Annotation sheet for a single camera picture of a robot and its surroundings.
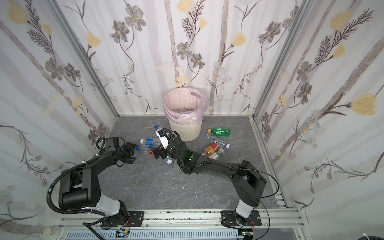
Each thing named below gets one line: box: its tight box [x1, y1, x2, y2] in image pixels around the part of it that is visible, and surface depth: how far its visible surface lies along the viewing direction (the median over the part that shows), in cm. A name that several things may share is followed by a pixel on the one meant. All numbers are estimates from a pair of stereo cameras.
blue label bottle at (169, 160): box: [163, 155, 173, 166], surface depth 92 cm
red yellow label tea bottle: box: [204, 142, 219, 156], surface depth 97 cm
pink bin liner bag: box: [163, 87, 209, 126], surface depth 100 cm
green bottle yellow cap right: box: [207, 127, 231, 136], surface depth 109 cm
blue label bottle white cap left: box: [140, 137, 162, 146], surface depth 100 cm
